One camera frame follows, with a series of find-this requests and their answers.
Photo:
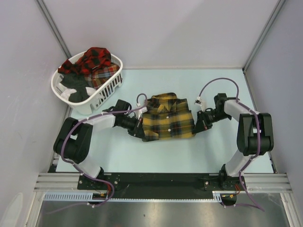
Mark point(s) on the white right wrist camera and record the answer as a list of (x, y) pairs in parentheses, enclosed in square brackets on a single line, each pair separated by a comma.
[(202, 103)]

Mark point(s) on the red black checkered shirt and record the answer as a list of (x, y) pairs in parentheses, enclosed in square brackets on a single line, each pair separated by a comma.
[(95, 58)]

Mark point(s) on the red tan plaid shirt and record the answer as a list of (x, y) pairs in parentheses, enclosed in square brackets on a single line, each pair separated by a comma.
[(101, 76)]

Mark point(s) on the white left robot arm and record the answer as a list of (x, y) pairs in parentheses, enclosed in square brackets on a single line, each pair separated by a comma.
[(74, 138)]

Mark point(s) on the yellow plaid long sleeve shirt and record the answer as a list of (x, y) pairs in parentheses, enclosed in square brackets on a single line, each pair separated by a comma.
[(167, 117)]

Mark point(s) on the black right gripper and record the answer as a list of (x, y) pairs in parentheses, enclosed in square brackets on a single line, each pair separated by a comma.
[(200, 126)]

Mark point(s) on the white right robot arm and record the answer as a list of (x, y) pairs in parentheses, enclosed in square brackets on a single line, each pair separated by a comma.
[(254, 136)]

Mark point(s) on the dark grey garment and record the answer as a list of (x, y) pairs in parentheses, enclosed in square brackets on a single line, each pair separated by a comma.
[(84, 91)]

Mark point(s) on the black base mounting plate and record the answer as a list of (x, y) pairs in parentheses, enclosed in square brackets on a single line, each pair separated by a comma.
[(159, 186)]

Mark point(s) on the white garment in basket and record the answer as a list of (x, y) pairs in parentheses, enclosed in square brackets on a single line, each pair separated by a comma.
[(67, 93)]

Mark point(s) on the aluminium frame rail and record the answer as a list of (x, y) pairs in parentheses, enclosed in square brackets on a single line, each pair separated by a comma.
[(57, 182)]

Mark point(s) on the white plastic laundry basket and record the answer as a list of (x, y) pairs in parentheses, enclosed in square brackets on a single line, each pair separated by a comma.
[(87, 80)]

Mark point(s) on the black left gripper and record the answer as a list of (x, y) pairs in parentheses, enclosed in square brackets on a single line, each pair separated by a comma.
[(137, 130)]

